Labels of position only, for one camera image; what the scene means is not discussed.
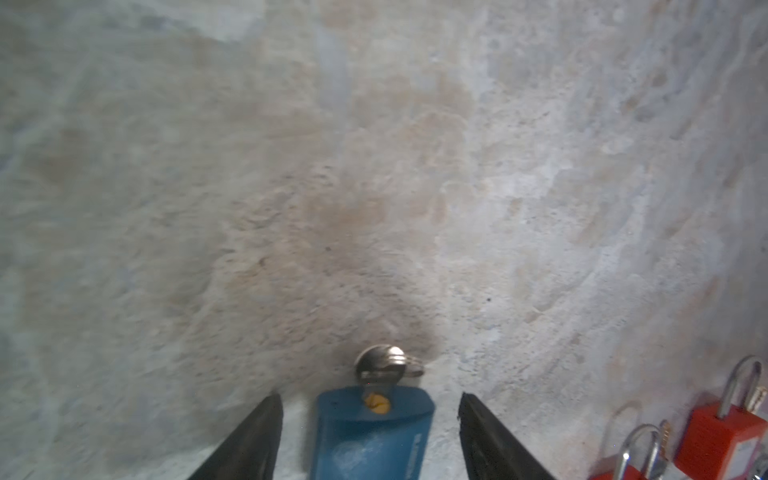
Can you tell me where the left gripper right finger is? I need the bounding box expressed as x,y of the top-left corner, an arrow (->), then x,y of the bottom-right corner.
458,392 -> 555,480

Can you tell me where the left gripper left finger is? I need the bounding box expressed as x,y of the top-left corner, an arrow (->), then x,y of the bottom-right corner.
188,393 -> 284,480

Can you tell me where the large blue padlock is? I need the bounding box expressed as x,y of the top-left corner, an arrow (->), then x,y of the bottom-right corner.
309,343 -> 437,480

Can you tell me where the red padlock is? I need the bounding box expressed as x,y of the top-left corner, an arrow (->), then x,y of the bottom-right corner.
586,422 -> 663,480
674,355 -> 767,480

